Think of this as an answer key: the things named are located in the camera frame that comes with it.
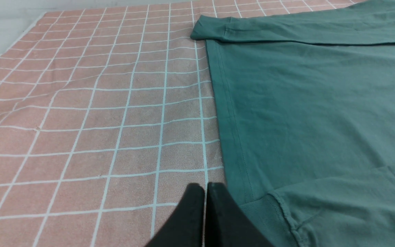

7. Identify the green long-sleeved shirt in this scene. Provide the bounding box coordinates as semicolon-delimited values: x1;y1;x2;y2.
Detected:
191;0;395;247

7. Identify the pink grid tablecloth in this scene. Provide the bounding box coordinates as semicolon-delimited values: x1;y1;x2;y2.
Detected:
0;0;356;247

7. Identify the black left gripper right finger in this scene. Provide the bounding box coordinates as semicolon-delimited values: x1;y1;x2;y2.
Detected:
205;183;273;247

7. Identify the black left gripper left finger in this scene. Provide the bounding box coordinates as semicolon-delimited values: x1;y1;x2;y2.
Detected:
146;183;205;247

